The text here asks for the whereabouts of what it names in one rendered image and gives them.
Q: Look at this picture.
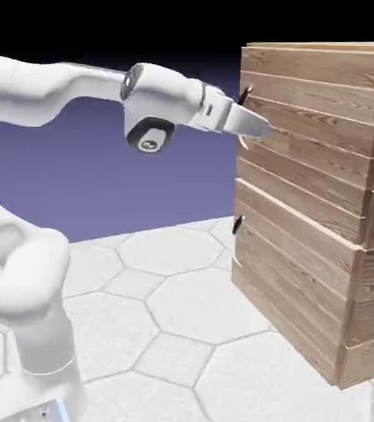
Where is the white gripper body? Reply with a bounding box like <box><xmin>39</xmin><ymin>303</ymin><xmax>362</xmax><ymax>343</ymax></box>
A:
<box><xmin>223</xmin><ymin>100</ymin><xmax>278</xmax><ymax>141</ymax></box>

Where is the wooden cabinet door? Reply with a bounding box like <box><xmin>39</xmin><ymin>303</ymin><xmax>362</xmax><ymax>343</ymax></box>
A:
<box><xmin>231</xmin><ymin>177</ymin><xmax>363</xmax><ymax>391</ymax></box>
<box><xmin>234</xmin><ymin>45</ymin><xmax>374</xmax><ymax>246</ymax></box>

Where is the light wood cabinet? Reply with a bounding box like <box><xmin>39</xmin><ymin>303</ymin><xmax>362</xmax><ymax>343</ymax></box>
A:
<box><xmin>231</xmin><ymin>41</ymin><xmax>374</xmax><ymax>391</ymax></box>

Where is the dark curved metal handle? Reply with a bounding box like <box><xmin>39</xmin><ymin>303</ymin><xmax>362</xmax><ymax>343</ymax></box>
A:
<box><xmin>237</xmin><ymin>86</ymin><xmax>253</xmax><ymax>151</ymax></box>
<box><xmin>231</xmin><ymin>214</ymin><xmax>245</xmax><ymax>267</ymax></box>

